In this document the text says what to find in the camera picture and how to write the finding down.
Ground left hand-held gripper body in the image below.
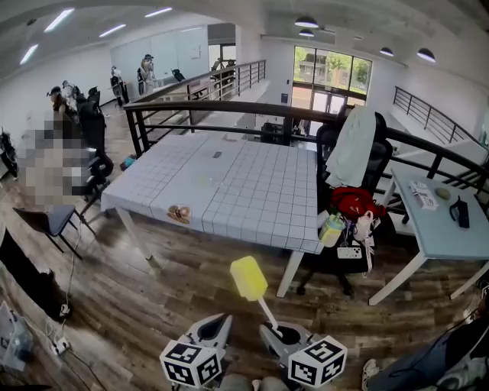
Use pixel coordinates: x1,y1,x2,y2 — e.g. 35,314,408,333
159,331,227,389

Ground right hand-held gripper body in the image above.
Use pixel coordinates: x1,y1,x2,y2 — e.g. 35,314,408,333
284,334,348,389

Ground yellow sponge brush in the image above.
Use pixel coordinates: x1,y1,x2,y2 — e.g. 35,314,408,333
229,255,286,339

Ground person's blue jeans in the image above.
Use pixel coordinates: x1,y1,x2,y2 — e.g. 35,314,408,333
219,373,291,391

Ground green and yellow bottle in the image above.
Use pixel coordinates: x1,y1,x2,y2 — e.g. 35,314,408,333
319,212,347,248

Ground pink and white bag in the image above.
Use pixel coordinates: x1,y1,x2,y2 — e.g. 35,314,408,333
351,209,377,278

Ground white power strip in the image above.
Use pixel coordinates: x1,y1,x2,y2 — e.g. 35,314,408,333
50,335,72,357

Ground red bag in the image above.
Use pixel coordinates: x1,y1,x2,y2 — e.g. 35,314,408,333
330,186,387,222

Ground white checked tablecloth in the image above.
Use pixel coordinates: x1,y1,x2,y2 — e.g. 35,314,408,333
99,131,325,255

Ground light blue table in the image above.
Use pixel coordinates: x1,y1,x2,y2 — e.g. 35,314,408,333
368,167,489,306

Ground clear plastic storage bin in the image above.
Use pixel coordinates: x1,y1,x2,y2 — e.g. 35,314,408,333
0,300,35,377

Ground dark blue chair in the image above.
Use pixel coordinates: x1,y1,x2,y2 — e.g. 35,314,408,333
13,204,97,261

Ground white printed packet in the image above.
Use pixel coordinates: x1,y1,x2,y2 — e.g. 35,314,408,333
408,180,439,210

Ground pale green towel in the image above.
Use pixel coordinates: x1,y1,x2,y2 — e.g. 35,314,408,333
325,105,378,188

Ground black office chair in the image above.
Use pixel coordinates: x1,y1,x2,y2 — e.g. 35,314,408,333
297,110,394,297
78,99,115,203

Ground black pouch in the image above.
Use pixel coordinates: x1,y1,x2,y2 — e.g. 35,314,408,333
449,195,471,229

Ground dark handrail metal railing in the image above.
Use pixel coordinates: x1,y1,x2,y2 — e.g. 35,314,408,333
124,99,489,215

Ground glass entrance doors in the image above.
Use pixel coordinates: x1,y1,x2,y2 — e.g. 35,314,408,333
290,86,368,115

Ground black metal railing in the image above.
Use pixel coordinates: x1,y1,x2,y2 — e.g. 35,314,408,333
128,59,267,111
393,86,481,145

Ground large glass window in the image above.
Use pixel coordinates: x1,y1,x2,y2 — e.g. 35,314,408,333
293,45,374,96

